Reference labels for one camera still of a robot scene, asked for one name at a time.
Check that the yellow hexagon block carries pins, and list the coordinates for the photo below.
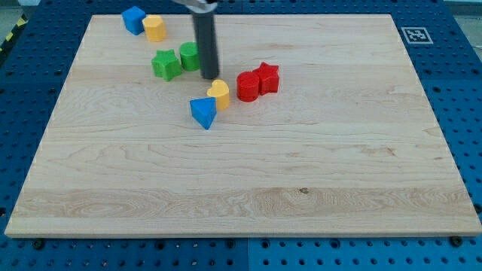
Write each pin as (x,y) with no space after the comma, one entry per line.
(155,30)

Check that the green star block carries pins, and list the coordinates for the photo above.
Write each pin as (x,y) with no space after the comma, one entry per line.
(166,65)

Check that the red cylinder block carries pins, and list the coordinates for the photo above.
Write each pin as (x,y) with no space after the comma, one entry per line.
(247,86)

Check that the blue triangle block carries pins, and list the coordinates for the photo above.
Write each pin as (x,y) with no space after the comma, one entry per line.
(203,111)

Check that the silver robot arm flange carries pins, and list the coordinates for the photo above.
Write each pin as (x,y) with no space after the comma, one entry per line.
(199,6)

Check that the red star block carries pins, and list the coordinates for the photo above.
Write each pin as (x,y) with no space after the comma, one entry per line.
(268,78)

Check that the black yellow hazard tape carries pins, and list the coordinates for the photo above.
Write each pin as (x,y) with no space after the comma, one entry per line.
(12,37)

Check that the light wooden board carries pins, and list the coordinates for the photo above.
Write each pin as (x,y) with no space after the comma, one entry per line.
(348,147)

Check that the white fiducial marker tag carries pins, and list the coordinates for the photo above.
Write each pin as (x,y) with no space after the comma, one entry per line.
(416,35)

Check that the blue cube block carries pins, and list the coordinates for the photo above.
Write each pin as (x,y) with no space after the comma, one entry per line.
(132,18)

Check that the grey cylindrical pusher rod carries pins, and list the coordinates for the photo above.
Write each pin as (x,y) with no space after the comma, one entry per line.
(204,30)

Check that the yellow heart block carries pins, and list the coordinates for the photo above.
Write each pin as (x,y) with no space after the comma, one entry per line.
(221,93)

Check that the green cylinder block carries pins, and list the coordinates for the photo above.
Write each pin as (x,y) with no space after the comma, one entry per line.
(189,56)

